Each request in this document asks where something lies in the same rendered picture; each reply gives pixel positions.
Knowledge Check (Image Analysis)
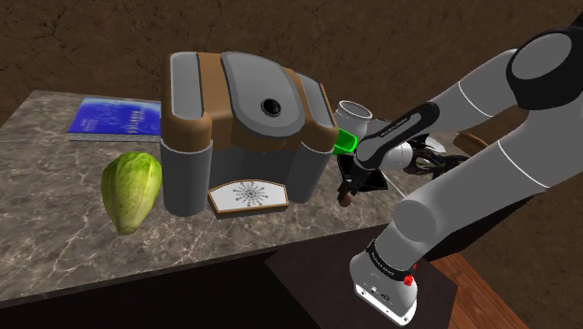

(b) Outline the green cup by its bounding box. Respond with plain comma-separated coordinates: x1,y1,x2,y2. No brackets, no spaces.
333,128,359,157

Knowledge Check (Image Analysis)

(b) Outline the white ceramic jug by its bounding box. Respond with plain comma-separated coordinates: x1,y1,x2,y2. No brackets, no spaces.
334,100,393,143

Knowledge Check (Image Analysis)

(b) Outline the dark brown spiky figure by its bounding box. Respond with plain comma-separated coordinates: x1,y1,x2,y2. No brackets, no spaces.
403,138,471,177

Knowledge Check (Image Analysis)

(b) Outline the dark robot stand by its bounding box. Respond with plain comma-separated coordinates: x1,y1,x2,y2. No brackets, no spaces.
263,222,460,329

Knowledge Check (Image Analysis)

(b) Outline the brown curved wooden object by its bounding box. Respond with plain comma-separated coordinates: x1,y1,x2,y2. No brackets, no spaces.
452,131,490,157

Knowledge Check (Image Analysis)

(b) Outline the grey and brown coffee machine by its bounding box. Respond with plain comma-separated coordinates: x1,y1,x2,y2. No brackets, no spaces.
159,50,340,221

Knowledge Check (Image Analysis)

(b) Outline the green lettuce head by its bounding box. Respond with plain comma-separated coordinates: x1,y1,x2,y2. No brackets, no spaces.
100,151,164,236

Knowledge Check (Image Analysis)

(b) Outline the blue book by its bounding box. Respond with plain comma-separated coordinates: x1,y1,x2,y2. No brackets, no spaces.
66,96,163,143

